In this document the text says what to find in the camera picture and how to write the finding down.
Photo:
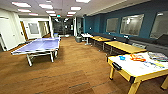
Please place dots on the yellow white-topped gaming table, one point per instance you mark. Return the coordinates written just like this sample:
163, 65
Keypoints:
136, 68

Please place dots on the grey round pouf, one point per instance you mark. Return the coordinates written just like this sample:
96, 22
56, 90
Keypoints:
78, 39

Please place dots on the small white table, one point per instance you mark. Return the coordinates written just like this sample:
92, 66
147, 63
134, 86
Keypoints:
86, 35

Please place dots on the yellow low table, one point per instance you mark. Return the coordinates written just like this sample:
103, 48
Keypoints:
100, 39
123, 46

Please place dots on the dark grey sofa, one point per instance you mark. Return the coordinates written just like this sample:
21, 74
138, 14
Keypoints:
151, 45
110, 35

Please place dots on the interior glass window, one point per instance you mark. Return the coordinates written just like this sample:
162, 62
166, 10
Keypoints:
160, 25
112, 25
131, 25

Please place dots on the ceiling light panel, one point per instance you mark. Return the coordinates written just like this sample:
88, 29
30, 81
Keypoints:
33, 14
24, 10
50, 12
46, 6
76, 8
82, 1
21, 4

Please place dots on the green exit sign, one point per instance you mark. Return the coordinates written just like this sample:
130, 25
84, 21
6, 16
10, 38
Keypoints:
58, 15

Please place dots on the blue ping pong table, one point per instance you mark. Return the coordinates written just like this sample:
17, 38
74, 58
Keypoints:
36, 46

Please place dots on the orange plastic toy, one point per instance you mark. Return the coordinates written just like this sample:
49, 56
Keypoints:
137, 57

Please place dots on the colourful game box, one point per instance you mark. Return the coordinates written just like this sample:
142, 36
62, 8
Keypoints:
158, 56

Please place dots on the white double door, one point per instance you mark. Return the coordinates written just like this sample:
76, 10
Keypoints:
7, 33

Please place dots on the wall whiteboard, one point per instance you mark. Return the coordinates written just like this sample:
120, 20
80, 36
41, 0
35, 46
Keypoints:
33, 28

